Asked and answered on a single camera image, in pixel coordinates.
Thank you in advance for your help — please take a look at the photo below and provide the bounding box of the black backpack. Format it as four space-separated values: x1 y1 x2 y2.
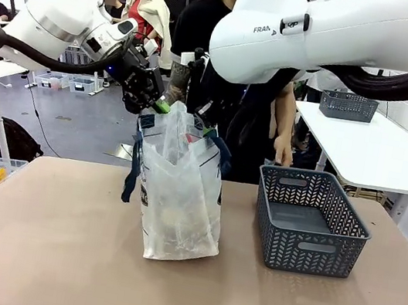
0 116 49 166

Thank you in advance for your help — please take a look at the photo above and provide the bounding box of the black left arm cable sleeve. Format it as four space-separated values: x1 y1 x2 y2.
0 25 129 84

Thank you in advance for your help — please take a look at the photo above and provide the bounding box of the metal plate on floor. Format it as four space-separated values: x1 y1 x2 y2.
103 139 136 161

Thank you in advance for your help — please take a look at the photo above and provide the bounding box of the mannequin with cream jacket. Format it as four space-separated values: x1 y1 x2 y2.
112 0 181 71

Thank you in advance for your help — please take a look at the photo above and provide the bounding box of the black right arm cable sleeve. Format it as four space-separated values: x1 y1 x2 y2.
315 19 408 106

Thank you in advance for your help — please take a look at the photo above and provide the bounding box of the thin black floor cable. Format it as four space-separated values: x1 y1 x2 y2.
15 83 73 159

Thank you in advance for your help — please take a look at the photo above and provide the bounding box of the person's left forearm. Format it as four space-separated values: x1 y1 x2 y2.
267 81 303 144

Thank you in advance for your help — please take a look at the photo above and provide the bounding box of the white cable bundle under table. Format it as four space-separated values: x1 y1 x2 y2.
337 181 398 205

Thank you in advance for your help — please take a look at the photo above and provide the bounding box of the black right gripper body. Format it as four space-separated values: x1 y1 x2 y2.
192 77 242 130

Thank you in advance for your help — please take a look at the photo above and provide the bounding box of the person in black clothes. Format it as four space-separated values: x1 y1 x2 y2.
150 0 321 191

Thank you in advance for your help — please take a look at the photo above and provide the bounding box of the black arm cable sleeve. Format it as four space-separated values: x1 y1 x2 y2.
315 19 408 106
0 25 129 84

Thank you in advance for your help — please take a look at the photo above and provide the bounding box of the person's left hand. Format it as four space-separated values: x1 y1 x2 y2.
270 134 298 170

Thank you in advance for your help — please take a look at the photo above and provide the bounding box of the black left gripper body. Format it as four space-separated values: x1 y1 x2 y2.
116 51 170 118

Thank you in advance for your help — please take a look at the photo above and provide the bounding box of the clear floor bin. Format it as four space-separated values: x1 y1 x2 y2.
33 68 72 92
66 73 106 99

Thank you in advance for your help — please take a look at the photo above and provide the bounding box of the white plastic shopping bag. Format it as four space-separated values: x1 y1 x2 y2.
111 94 243 271

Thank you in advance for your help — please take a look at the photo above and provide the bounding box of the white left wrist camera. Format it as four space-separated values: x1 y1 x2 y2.
111 15 141 42

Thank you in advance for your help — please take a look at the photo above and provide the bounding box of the white table with rounded corner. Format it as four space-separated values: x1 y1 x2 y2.
280 97 408 221

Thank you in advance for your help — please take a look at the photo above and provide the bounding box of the standing background person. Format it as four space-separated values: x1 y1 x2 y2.
100 0 126 22

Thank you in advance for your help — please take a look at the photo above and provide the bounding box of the grey plastic lattice basket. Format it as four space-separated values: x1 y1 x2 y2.
243 161 382 286
317 87 381 126

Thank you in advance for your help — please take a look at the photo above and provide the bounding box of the person's tattooed right forearm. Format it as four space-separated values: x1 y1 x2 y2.
161 58 196 110

